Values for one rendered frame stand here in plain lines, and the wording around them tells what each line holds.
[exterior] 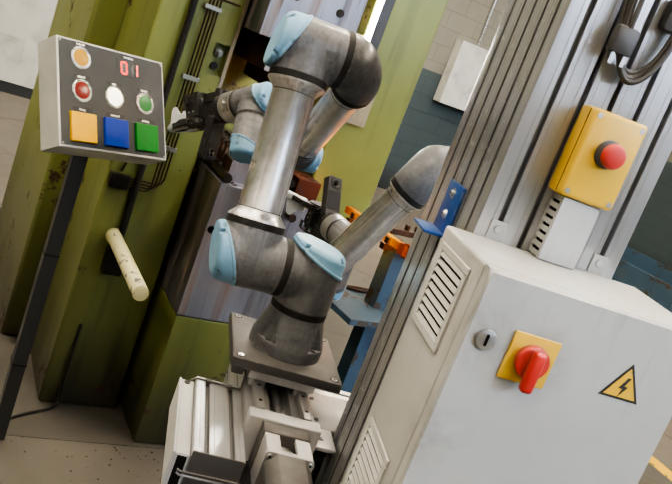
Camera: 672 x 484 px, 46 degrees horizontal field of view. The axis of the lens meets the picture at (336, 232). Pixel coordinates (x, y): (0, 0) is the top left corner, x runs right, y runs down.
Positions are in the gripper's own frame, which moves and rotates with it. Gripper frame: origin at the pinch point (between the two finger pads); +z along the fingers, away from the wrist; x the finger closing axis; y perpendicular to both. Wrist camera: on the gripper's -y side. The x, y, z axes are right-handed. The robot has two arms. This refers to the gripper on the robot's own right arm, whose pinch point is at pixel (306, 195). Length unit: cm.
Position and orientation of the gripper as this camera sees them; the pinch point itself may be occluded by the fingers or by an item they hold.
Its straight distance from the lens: 224.1
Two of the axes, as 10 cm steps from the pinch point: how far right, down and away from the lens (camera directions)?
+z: -4.0, -3.5, 8.4
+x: 8.5, 2.0, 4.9
